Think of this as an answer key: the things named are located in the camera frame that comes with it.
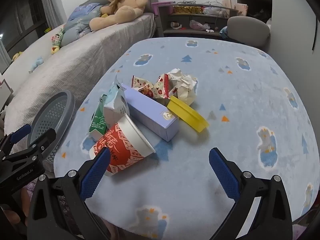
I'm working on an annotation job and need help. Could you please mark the white plastic bag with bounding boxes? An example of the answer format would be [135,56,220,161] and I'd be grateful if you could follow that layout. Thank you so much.
[204,1,229,15]

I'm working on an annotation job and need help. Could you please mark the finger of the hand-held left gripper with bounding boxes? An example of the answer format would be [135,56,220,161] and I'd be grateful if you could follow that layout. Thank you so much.
[0,124,32,155]
[5,128,57,163]

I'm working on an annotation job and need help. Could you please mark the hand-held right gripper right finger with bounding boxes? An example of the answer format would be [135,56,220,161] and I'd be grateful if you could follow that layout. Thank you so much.
[209,147,293,240]

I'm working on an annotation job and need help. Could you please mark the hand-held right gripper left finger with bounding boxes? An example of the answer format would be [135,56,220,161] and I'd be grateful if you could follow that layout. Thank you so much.
[27,147,112,240]

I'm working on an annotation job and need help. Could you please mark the dark window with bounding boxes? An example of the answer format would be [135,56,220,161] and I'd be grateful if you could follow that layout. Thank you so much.
[0,0,54,53]

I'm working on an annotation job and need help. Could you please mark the white paper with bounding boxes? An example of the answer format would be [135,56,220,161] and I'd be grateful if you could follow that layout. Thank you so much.
[167,68,198,105]

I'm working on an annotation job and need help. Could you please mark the grey chair back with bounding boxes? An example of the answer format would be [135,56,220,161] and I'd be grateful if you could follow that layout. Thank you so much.
[226,16,271,48]

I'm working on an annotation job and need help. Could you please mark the pink paper bags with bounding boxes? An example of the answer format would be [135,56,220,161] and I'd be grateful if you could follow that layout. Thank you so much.
[221,0,248,18]

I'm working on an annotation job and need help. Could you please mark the small green hooded doll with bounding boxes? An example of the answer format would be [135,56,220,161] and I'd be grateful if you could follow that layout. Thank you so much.
[51,27,66,55]

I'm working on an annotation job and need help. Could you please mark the gold foil packet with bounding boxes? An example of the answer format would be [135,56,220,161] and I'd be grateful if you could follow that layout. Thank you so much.
[174,5,203,14]

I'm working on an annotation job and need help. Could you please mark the grey perforated plastic basket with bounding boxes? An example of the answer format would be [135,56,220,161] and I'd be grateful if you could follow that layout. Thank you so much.
[26,90,75,173]

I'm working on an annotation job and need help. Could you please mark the pink plastic bag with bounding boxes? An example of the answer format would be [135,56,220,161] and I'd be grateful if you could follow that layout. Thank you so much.
[189,20,210,30]

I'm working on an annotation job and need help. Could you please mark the grey curtain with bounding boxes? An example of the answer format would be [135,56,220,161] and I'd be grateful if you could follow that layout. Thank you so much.
[0,34,12,74]
[39,0,67,29]

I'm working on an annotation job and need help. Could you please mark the grey shelf unit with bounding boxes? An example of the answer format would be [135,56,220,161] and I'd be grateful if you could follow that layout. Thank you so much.
[157,4,239,39]

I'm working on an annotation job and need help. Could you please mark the torn pale blue carton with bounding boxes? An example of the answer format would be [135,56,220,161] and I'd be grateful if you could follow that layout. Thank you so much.
[103,76,130,128]

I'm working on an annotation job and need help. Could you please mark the grey bed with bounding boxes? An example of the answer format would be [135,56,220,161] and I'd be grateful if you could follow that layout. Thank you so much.
[4,0,158,137]

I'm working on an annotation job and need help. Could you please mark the white cable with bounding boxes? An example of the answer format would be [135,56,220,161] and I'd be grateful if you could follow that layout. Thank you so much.
[211,0,221,28]

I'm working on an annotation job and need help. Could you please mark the pink storage box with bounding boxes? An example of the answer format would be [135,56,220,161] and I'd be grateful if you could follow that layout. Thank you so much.
[152,2,175,15]

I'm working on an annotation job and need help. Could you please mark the white red box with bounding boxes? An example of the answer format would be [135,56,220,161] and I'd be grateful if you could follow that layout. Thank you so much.
[0,79,14,97]

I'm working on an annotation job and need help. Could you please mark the person's left hand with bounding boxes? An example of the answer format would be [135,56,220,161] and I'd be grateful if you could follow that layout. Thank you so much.
[4,209,27,230]

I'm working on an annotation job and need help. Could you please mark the pale blue plush toy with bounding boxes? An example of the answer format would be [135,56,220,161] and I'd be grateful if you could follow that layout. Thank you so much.
[29,57,44,73]

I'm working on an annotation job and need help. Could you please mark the green white carton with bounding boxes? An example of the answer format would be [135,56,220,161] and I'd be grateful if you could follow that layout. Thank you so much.
[89,94,110,140]

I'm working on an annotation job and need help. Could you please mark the lavender cardboard box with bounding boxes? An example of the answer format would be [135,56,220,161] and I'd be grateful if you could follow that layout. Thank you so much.
[120,83,180,142]

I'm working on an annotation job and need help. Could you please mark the beige teddy bear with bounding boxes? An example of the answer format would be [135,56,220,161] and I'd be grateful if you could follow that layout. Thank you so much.
[89,0,148,31]

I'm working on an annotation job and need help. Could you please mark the red paper noodle cup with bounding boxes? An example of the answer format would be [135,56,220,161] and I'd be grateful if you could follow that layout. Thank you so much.
[89,114,156,177]

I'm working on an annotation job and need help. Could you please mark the red patterned snack wrapper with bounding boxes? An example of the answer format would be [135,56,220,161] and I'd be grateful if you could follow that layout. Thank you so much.
[131,73,173,99]

